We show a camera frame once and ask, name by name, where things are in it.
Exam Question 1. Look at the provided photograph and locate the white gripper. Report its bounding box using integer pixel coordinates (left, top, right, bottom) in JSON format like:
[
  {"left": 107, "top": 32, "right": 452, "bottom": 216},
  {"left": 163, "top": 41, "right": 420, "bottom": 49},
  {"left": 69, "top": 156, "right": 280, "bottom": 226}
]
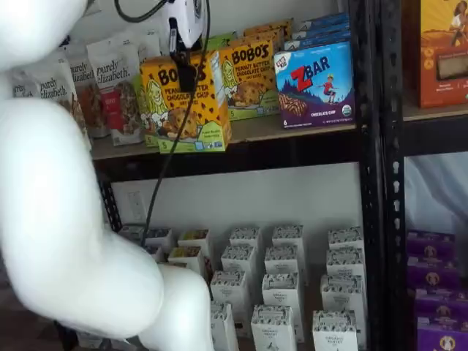
[{"left": 167, "top": 0, "right": 205, "bottom": 93}]

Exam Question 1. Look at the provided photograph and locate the orange Bobo's oat bites box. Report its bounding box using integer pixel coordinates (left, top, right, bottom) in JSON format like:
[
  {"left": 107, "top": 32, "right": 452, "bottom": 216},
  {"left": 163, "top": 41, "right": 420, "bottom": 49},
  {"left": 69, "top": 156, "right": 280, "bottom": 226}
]
[
  {"left": 140, "top": 50, "right": 232, "bottom": 154},
  {"left": 244, "top": 18, "right": 293, "bottom": 34},
  {"left": 233, "top": 28, "right": 285, "bottom": 47},
  {"left": 218, "top": 38, "right": 281, "bottom": 121}
]

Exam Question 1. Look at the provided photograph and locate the green Bobo's apple pie box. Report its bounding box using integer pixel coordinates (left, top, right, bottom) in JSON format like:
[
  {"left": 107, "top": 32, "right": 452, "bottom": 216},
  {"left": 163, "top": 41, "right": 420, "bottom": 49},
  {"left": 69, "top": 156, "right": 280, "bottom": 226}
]
[
  {"left": 132, "top": 72, "right": 161, "bottom": 148},
  {"left": 206, "top": 33, "right": 238, "bottom": 56}
]

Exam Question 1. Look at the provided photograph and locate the blue Zbar snack box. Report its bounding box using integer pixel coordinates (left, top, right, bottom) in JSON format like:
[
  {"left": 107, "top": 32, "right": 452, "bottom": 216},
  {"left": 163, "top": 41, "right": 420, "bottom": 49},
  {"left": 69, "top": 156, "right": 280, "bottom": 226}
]
[
  {"left": 292, "top": 21, "right": 350, "bottom": 38},
  {"left": 273, "top": 40, "right": 355, "bottom": 129},
  {"left": 302, "top": 12, "right": 349, "bottom": 27},
  {"left": 284, "top": 31, "right": 351, "bottom": 51}
]

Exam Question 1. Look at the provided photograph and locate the white box with yellow label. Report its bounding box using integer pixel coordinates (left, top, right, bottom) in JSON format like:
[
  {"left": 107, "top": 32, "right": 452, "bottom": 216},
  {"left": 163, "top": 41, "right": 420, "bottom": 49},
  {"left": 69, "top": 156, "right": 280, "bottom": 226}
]
[
  {"left": 178, "top": 229, "right": 210, "bottom": 250},
  {"left": 167, "top": 246, "right": 205, "bottom": 276}
]

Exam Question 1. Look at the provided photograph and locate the blue oatmeal box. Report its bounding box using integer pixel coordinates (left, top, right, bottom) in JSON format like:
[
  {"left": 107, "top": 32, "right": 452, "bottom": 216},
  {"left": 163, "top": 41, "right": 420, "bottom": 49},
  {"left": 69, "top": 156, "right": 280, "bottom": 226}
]
[
  {"left": 144, "top": 244, "right": 165, "bottom": 263},
  {"left": 144, "top": 228, "right": 173, "bottom": 246}
]

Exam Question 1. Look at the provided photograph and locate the green oatmeal box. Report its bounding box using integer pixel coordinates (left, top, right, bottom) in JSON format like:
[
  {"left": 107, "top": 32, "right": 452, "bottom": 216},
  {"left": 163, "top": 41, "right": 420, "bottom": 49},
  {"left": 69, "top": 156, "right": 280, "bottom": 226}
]
[{"left": 118, "top": 224, "right": 146, "bottom": 243}]

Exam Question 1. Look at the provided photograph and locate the white organic pantry box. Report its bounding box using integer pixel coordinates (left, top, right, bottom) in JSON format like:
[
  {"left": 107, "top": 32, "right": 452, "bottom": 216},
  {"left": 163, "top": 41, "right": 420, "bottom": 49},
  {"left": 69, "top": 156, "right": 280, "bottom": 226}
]
[
  {"left": 320, "top": 274, "right": 365, "bottom": 312},
  {"left": 262, "top": 273, "right": 301, "bottom": 309},
  {"left": 265, "top": 245, "right": 299, "bottom": 276},
  {"left": 272, "top": 225, "right": 304, "bottom": 250},
  {"left": 251, "top": 305, "right": 297, "bottom": 351},
  {"left": 328, "top": 226, "right": 363, "bottom": 252},
  {"left": 210, "top": 301, "right": 239, "bottom": 351},
  {"left": 326, "top": 248, "right": 365, "bottom": 278},
  {"left": 312, "top": 309, "right": 358, "bottom": 351},
  {"left": 221, "top": 245, "right": 257, "bottom": 274},
  {"left": 229, "top": 227, "right": 263, "bottom": 250},
  {"left": 211, "top": 270, "right": 249, "bottom": 305}
]

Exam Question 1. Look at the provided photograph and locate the large orange snack box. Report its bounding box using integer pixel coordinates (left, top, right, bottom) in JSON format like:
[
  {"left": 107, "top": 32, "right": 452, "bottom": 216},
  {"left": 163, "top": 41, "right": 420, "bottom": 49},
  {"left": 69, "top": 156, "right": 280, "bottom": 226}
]
[{"left": 419, "top": 0, "right": 468, "bottom": 109}]

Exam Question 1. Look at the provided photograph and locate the purple snack box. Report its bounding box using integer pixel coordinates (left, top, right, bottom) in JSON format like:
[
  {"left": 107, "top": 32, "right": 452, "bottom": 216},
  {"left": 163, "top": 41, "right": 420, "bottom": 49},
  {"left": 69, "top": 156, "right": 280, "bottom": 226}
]
[
  {"left": 406, "top": 255, "right": 458, "bottom": 290},
  {"left": 416, "top": 316, "right": 468, "bottom": 351},
  {"left": 415, "top": 287, "right": 468, "bottom": 320},
  {"left": 407, "top": 230, "right": 456, "bottom": 260}
]

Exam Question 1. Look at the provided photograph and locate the white purely elizabeth granola bag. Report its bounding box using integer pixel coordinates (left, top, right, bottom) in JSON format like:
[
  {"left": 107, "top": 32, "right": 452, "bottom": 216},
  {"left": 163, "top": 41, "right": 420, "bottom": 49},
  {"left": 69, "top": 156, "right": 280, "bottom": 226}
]
[
  {"left": 137, "top": 29, "right": 162, "bottom": 59},
  {"left": 36, "top": 60, "right": 92, "bottom": 149},
  {"left": 10, "top": 69, "right": 42, "bottom": 100}
]

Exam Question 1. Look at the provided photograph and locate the granola bag with red label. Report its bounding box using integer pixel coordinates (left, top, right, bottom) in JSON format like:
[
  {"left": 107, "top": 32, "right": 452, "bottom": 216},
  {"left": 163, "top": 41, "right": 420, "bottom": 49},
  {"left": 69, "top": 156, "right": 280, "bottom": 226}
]
[{"left": 86, "top": 34, "right": 146, "bottom": 147}]

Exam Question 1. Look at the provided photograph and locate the black metal shelving unit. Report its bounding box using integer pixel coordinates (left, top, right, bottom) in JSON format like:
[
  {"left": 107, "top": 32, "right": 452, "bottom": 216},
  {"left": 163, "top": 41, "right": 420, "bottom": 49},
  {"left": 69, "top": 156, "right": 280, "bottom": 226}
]
[
  {"left": 91, "top": 0, "right": 387, "bottom": 351},
  {"left": 380, "top": 0, "right": 468, "bottom": 351}
]

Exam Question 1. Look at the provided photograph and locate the granola bag with orange label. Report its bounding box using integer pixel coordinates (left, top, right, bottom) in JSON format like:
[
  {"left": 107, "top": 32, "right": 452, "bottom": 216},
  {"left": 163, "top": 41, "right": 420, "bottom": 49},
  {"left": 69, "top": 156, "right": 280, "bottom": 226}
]
[{"left": 67, "top": 54, "right": 110, "bottom": 139}]

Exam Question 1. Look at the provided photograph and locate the white plastic sheet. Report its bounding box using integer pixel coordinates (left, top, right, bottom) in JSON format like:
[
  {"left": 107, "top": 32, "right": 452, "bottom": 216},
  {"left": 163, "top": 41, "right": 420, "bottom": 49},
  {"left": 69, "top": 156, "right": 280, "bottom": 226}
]
[{"left": 404, "top": 156, "right": 468, "bottom": 235}]

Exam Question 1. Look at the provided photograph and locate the black cable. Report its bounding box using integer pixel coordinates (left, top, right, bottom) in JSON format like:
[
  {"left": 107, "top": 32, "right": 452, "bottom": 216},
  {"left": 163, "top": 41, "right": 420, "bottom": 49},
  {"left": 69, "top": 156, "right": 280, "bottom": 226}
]
[{"left": 114, "top": 0, "right": 213, "bottom": 241}]

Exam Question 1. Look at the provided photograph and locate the white wall outlet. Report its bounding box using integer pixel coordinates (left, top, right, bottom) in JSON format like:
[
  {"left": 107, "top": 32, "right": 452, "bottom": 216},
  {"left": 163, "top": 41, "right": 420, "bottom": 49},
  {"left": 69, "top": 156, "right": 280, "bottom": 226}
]
[{"left": 127, "top": 189, "right": 147, "bottom": 221}]

